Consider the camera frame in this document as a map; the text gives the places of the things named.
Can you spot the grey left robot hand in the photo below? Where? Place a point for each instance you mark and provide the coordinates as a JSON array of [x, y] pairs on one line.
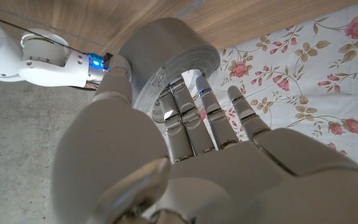
[[228, 180]]

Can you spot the grey duct tape roll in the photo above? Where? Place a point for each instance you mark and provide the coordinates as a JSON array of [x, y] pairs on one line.
[[166, 43]]

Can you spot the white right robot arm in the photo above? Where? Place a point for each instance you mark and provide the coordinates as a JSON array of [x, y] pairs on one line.
[[42, 68]]

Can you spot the grey tape outline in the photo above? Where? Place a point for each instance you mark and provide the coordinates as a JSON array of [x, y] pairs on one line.
[[188, 7]]

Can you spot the floral backdrop cloth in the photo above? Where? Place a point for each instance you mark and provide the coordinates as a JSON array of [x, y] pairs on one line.
[[306, 87]]

